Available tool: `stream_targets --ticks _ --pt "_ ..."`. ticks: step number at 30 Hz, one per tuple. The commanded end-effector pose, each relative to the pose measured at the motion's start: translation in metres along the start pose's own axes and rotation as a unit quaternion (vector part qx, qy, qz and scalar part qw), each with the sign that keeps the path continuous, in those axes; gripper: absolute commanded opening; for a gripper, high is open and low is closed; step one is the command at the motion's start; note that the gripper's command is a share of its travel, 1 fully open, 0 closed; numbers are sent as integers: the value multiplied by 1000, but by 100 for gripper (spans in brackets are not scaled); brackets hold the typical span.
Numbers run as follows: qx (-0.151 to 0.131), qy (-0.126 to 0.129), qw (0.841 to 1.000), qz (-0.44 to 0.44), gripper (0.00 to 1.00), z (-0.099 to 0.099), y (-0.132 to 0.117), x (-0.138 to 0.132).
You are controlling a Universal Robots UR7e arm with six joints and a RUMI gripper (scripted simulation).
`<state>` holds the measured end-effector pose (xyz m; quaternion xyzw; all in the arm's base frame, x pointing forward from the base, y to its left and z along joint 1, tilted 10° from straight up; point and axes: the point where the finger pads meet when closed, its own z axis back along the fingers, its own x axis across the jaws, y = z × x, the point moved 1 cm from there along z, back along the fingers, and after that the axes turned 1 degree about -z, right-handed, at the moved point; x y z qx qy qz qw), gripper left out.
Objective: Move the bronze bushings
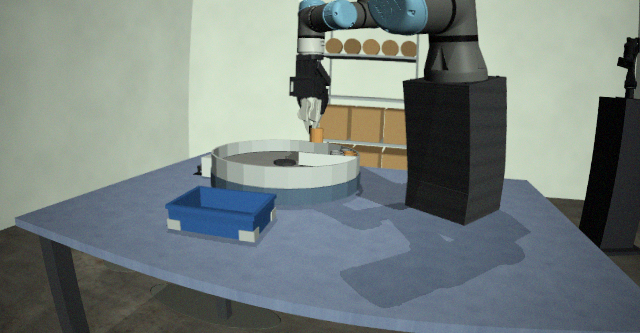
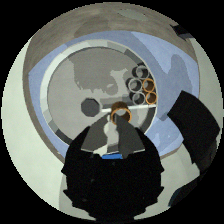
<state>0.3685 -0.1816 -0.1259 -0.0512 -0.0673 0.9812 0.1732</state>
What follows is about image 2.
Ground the bronze bushing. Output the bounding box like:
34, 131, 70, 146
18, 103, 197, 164
140, 78, 155, 92
111, 101, 132, 125
142, 90, 157, 104

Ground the blue crate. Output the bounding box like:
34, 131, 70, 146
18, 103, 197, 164
101, 152, 122, 159

